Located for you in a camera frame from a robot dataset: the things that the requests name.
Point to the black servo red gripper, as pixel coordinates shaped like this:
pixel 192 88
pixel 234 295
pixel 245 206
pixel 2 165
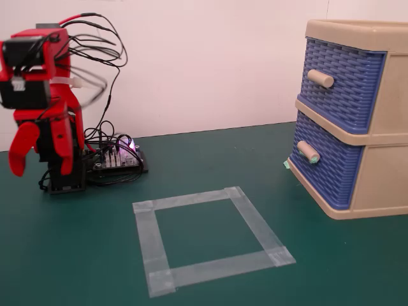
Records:
pixel 25 95

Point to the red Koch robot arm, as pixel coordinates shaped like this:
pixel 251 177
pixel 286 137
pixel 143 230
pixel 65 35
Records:
pixel 60 95

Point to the beige plastic drawer cabinet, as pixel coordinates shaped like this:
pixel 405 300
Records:
pixel 389 95

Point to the white zip tie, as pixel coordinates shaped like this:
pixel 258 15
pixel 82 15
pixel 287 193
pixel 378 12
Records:
pixel 68 82

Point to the motor controller circuit board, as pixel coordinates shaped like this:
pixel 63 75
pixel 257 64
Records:
pixel 121 159

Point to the translucent tape strip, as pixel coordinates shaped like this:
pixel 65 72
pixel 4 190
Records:
pixel 191 197
pixel 150 242
pixel 223 266
pixel 255 223

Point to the green tape scrap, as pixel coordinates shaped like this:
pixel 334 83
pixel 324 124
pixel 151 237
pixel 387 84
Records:
pixel 286 164

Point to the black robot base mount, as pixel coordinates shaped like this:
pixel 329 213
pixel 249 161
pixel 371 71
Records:
pixel 67 183

